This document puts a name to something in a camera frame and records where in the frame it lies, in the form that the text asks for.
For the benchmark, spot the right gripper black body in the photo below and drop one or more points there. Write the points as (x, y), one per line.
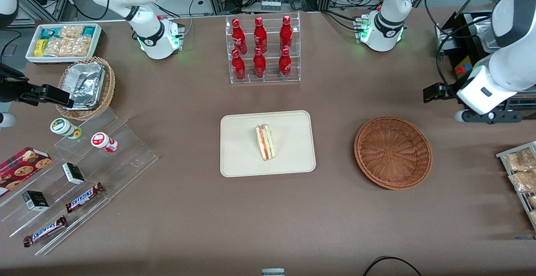
(9, 88)

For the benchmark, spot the triangle sandwich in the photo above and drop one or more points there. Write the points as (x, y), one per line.
(265, 144)

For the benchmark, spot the aluminium foil tray stack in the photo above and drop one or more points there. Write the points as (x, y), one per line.
(86, 83)

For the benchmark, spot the light wicker basket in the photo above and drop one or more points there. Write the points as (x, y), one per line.
(109, 85)

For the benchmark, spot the brown wicker basket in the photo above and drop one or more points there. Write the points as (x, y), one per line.
(393, 154)

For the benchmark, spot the cream plastic tray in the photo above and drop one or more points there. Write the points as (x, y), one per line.
(238, 150)

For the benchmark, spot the black food warmer machine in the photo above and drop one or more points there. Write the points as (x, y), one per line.
(462, 70)

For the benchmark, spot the green sunflower yogurt cup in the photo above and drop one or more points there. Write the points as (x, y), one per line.
(62, 126)

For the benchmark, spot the white snack crate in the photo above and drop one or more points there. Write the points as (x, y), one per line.
(30, 58)

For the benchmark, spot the yellow snack pack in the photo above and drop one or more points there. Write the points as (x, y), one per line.
(39, 47)

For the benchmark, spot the clear bag of crackers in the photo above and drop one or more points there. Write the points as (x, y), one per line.
(79, 46)
(71, 31)
(56, 47)

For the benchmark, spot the steel food pan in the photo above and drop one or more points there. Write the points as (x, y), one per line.
(483, 37)

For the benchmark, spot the red strawberry yogurt cup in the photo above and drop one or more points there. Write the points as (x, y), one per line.
(100, 140)

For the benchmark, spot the teal snack pack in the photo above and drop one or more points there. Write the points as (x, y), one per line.
(51, 33)
(89, 31)

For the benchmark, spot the red tartan cookie box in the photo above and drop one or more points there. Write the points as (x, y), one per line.
(21, 167)

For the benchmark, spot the grey metal snack rack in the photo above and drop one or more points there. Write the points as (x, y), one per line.
(502, 155)

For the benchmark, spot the black box with white label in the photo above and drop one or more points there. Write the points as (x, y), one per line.
(73, 173)

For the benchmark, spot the clear bag of pastries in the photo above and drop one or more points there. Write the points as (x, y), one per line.
(523, 181)
(519, 161)
(532, 201)

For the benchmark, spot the clear acrylic stepped stand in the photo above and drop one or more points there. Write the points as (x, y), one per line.
(125, 158)

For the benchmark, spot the black box with gold lettering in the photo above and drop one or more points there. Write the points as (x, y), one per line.
(35, 200)

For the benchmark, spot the Snickers chocolate bar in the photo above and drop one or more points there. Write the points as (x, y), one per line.
(45, 230)
(83, 197)

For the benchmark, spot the clear acrylic bottle rack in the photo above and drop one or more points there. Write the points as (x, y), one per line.
(295, 45)

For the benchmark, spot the red cola bottle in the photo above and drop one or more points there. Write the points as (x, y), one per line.
(259, 65)
(285, 65)
(238, 37)
(238, 67)
(260, 36)
(286, 35)

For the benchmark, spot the white power strip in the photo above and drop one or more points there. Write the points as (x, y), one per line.
(271, 5)

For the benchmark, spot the grey metal bracket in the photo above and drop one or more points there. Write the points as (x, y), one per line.
(273, 272)

